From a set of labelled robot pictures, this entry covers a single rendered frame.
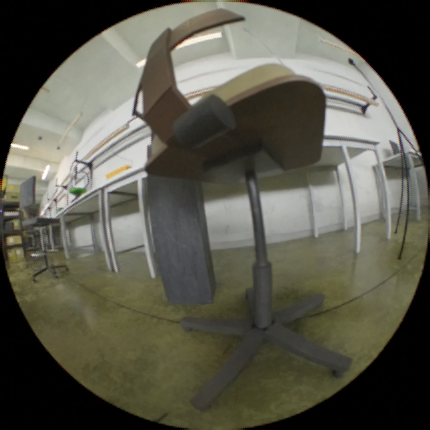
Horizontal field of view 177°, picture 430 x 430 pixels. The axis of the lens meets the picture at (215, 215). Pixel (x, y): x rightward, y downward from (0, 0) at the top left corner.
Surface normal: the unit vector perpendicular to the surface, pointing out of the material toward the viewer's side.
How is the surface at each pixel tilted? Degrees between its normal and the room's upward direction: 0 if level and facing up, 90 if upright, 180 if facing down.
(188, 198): 90
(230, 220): 90
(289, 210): 90
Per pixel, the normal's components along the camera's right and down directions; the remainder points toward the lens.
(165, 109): -0.33, 0.76
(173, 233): -0.07, 0.00
